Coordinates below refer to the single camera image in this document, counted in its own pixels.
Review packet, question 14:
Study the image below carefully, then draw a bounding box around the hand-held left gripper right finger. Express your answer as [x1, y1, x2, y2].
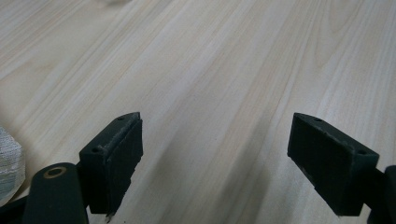
[286, 112, 381, 217]

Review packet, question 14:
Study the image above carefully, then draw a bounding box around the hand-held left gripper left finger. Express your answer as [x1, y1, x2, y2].
[78, 111, 145, 223]

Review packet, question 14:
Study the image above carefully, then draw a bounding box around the white and orange food packet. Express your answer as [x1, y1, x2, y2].
[0, 125, 26, 208]

